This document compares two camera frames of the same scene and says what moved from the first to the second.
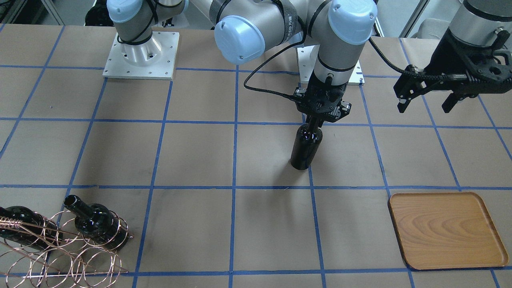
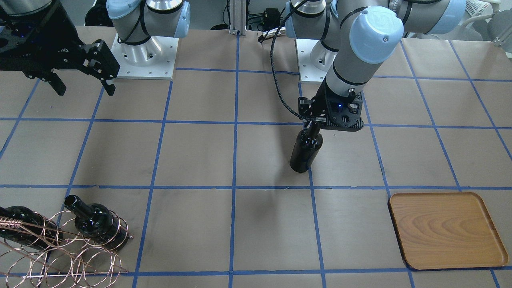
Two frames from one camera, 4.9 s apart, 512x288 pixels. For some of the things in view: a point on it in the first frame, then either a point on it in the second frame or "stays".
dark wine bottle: x=307 y=145 stays
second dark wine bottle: x=97 y=221 stays
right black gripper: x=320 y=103 to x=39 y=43
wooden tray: x=446 y=230 stays
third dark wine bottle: x=20 y=225 stays
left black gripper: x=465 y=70 to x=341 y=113
